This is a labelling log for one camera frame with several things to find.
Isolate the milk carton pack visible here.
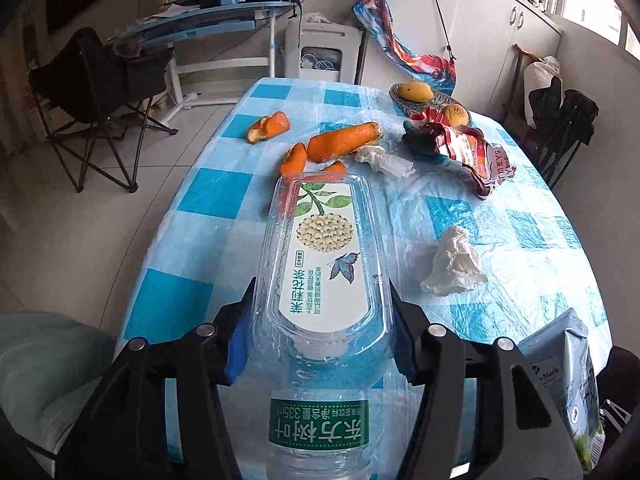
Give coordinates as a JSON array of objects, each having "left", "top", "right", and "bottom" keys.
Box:
[{"left": 518, "top": 309, "right": 605, "bottom": 472}]

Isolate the small white tissue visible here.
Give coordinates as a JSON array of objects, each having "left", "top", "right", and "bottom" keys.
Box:
[{"left": 420, "top": 226, "right": 488, "bottom": 297}]

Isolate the clear plastic food box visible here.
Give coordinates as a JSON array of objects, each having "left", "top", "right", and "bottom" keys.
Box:
[{"left": 252, "top": 170, "right": 394, "bottom": 348}]

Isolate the red orange snack bag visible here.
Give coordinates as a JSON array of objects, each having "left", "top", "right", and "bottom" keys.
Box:
[{"left": 408, "top": 107, "right": 516, "bottom": 198}]

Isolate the small clear plastic wrapper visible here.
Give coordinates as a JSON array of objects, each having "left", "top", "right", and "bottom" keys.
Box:
[{"left": 355, "top": 145, "right": 416, "bottom": 179}]

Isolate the long orange peel piece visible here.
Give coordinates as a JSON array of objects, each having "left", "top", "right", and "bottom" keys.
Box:
[{"left": 306, "top": 122, "right": 384, "bottom": 162}]

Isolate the clear plastic water bottle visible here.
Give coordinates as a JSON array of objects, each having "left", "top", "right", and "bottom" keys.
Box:
[{"left": 250, "top": 307, "right": 390, "bottom": 479}]

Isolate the light blue sofa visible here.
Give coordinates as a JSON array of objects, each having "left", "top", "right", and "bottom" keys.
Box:
[{"left": 1, "top": 311, "right": 116, "bottom": 479}]

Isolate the blue white checkered tablecloth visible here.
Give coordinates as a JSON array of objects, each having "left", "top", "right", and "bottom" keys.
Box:
[{"left": 122, "top": 78, "right": 612, "bottom": 370}]

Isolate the folded black chair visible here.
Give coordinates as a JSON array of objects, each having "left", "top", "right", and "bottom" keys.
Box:
[{"left": 523, "top": 76, "right": 599, "bottom": 188}]

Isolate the front yellow mango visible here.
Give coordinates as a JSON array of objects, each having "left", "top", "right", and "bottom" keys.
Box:
[{"left": 440, "top": 103, "right": 470, "bottom": 127}]

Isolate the yellow mango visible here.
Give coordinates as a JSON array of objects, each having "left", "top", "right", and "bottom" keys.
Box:
[
  {"left": 440, "top": 103, "right": 470, "bottom": 127},
  {"left": 396, "top": 81, "right": 434, "bottom": 103}
]

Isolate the dark glass fruit bowl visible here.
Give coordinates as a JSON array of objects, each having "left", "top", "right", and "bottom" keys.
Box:
[{"left": 388, "top": 81, "right": 465, "bottom": 115}]

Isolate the black folding camp chair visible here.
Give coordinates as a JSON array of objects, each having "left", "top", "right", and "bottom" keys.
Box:
[{"left": 28, "top": 27, "right": 178, "bottom": 193}]

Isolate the rear yellow mango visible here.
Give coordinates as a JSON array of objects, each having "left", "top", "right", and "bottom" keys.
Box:
[{"left": 396, "top": 81, "right": 434, "bottom": 103}]

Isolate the white stuffed bag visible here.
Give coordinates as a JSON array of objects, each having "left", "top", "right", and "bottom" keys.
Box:
[{"left": 523, "top": 55, "right": 561, "bottom": 114}]

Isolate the colourful hanging cloth bag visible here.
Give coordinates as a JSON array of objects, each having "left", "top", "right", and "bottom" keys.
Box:
[{"left": 352, "top": 0, "right": 457, "bottom": 96}]

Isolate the brown wooden chair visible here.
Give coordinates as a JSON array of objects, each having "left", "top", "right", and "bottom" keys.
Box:
[{"left": 499, "top": 44, "right": 542, "bottom": 125}]

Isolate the blue study desk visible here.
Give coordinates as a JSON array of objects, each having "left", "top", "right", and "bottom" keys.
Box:
[{"left": 115, "top": 1, "right": 294, "bottom": 122}]

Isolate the white wall cabinet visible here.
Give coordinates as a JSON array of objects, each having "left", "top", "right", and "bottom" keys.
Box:
[{"left": 387, "top": 0, "right": 561, "bottom": 121}]

